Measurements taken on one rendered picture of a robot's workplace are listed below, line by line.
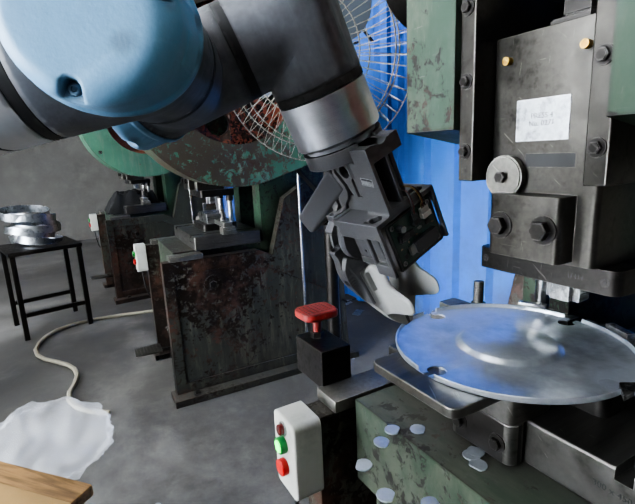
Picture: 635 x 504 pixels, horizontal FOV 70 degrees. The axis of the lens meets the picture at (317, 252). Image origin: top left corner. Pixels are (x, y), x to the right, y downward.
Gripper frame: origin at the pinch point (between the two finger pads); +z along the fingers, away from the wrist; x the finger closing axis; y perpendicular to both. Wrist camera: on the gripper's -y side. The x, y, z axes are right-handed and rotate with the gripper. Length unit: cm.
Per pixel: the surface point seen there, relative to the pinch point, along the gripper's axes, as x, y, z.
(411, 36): 30.9, -17.0, -22.1
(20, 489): -61, -77, 30
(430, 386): -1.6, 2.4, 8.9
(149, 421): -39, -145, 76
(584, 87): 29.5, 6.5, -11.4
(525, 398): 3.0, 10.6, 10.3
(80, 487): -51, -70, 35
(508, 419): 5.0, 5.1, 19.3
